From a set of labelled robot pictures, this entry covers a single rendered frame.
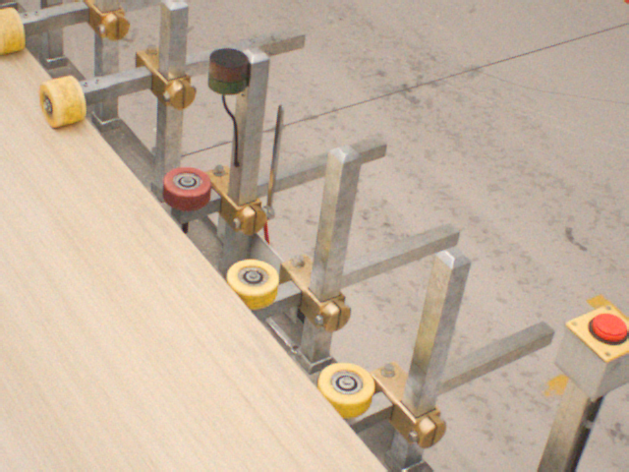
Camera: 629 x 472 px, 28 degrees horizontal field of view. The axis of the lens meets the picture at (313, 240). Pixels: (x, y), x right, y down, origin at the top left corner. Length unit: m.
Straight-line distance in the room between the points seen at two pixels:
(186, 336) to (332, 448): 0.28
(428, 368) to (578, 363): 0.34
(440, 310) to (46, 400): 0.55
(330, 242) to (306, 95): 2.11
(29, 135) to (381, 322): 1.30
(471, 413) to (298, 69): 1.50
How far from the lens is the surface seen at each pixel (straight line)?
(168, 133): 2.28
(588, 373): 1.48
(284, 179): 2.20
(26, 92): 2.30
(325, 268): 1.92
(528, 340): 2.02
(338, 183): 1.81
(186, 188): 2.08
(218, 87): 1.93
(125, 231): 2.00
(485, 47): 4.38
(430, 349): 1.75
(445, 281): 1.67
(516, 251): 3.51
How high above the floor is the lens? 2.19
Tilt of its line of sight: 40 degrees down
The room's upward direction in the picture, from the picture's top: 8 degrees clockwise
